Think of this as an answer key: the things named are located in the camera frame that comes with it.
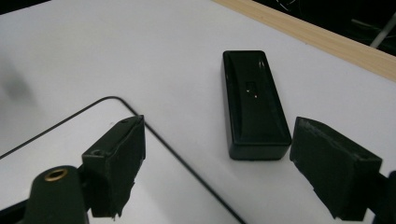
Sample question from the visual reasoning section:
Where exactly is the light wooden table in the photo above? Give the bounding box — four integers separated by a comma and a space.
213, 0, 396, 82

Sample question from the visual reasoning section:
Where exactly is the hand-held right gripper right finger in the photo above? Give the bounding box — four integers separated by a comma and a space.
289, 116, 383, 222

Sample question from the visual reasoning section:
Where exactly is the white metal desk frame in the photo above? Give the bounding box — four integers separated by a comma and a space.
369, 12, 396, 49

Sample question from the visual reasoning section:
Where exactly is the black eraser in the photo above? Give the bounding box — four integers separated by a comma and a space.
221, 49, 292, 161

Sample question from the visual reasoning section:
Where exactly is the small whiteboard with handle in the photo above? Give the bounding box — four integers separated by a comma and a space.
0, 96, 247, 224

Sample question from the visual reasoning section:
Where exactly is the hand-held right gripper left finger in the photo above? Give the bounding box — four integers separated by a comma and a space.
81, 115, 147, 218

